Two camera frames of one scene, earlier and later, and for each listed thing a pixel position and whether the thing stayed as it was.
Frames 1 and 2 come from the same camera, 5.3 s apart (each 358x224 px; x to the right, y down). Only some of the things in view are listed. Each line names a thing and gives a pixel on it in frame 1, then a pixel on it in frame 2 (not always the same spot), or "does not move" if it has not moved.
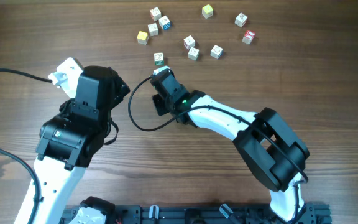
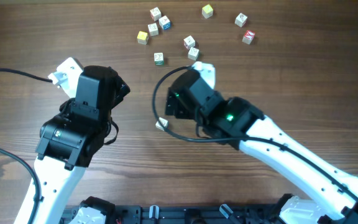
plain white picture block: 193,53 does not move
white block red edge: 153,30 does not move
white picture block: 216,51 → 164,122
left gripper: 122,89 does not move
